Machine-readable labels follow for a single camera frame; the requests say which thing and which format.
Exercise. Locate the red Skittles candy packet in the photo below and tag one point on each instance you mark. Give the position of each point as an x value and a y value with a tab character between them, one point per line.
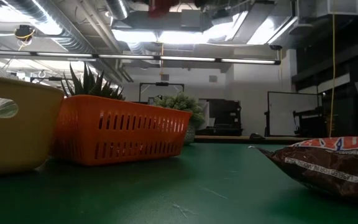
163	7

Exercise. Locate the clear small candy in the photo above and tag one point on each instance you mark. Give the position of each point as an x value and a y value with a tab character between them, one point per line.
6	109

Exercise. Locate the brown Snickers candy bar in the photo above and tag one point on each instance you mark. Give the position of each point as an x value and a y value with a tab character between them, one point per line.
337	174

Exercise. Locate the round pale green succulent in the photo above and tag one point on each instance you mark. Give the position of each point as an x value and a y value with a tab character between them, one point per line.
180	104

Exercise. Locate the orange slotted plastic basket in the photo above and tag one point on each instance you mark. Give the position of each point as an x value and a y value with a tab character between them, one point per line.
135	108

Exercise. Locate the black cabinet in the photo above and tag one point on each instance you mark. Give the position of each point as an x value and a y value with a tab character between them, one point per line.
225	118

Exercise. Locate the long ceiling tube light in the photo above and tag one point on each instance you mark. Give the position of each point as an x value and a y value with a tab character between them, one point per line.
104	56

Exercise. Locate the grey ceiling unit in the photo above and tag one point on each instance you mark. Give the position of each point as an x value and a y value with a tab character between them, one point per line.
190	19

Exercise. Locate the spiky green succulent plant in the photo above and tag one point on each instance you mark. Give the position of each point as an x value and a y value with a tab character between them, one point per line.
89	84

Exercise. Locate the whiteboard on black stand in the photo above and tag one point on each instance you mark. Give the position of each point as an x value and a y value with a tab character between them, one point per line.
291	115

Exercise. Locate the black equipment stand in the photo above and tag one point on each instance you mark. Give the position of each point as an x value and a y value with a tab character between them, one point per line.
309	123

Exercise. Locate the tan oval plastic bin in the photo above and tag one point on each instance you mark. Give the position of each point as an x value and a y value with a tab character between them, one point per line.
20	143

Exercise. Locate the white ceiling box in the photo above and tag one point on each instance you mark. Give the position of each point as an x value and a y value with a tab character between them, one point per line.
343	7

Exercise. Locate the black frame stand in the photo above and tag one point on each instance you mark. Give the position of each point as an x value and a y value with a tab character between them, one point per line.
162	84

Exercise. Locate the silver ceiling air duct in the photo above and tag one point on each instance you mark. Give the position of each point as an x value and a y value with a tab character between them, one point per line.
73	37

